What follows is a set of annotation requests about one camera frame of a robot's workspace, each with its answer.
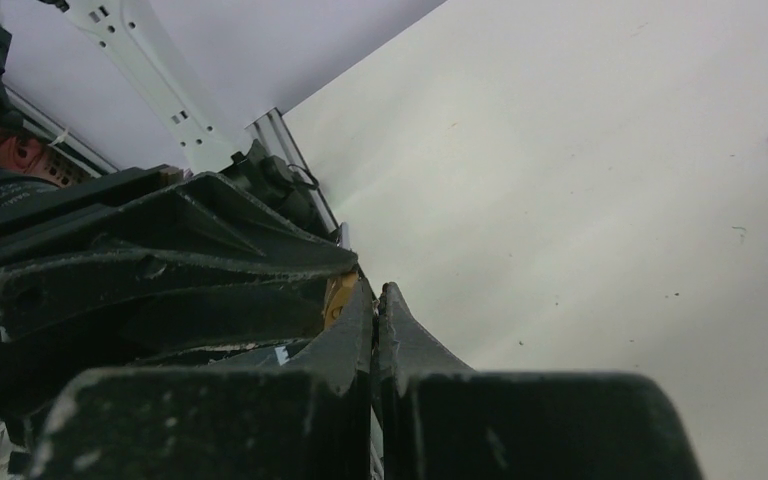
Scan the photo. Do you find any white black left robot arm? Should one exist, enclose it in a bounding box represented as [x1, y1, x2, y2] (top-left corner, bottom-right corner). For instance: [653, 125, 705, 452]
[0, 1, 357, 442]

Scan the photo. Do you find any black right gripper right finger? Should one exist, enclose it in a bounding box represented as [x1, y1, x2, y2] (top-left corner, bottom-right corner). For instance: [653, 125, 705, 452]
[378, 283, 702, 479]

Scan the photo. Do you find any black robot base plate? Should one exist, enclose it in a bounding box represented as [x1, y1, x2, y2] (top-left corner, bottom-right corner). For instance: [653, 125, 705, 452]
[220, 140, 333, 238]

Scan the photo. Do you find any small brass padlock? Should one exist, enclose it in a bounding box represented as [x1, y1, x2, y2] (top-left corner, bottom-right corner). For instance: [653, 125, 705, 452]
[322, 271, 360, 329]

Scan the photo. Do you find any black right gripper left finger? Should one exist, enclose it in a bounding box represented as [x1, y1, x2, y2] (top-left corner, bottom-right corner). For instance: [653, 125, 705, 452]
[28, 280, 373, 479]

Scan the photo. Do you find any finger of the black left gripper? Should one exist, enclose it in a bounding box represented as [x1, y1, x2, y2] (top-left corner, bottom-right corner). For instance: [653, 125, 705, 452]
[0, 172, 357, 342]
[0, 279, 327, 423]

